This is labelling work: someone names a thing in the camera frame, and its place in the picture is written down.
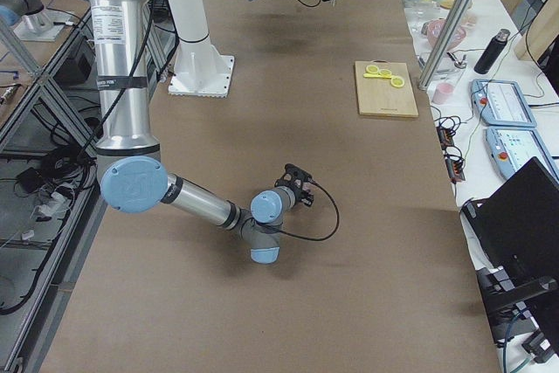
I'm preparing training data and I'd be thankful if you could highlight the pink cup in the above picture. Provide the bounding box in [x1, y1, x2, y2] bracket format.
[432, 82, 454, 105]

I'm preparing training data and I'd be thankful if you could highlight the middle lemon slice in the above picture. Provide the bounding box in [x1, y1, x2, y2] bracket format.
[378, 68, 392, 78]

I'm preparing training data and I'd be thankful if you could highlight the pink bowl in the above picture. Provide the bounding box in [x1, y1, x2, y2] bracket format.
[425, 18, 467, 49]

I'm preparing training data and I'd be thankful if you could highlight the far lemon slice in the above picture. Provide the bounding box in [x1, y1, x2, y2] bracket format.
[390, 76, 405, 87]

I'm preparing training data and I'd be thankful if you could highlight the wooden cutting board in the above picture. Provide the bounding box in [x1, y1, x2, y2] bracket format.
[355, 60, 418, 118]

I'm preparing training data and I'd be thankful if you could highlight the black water bottle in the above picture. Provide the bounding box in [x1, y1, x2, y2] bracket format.
[473, 29, 510, 74]

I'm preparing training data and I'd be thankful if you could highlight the far blue teach pendant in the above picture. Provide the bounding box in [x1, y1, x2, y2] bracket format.
[470, 79, 537, 128]

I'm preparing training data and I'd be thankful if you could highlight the blue teach pendant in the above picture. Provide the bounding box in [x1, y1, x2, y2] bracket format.
[470, 79, 537, 128]
[485, 126, 558, 180]

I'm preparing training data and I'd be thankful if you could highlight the near blue teach pendant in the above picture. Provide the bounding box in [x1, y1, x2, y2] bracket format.
[485, 126, 558, 180]

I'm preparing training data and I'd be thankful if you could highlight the black monitor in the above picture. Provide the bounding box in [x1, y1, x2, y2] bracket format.
[461, 157, 558, 282]

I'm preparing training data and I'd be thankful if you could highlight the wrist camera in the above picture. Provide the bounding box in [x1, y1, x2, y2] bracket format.
[274, 163, 313, 190]

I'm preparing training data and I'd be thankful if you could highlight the lemon slice near handle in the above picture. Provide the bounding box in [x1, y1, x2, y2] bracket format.
[365, 65, 379, 74]

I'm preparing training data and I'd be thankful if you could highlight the aluminium frame post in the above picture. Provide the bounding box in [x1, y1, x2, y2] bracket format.
[418, 0, 472, 91]

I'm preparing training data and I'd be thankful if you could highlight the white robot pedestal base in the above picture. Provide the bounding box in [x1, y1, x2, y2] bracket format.
[169, 0, 234, 98]

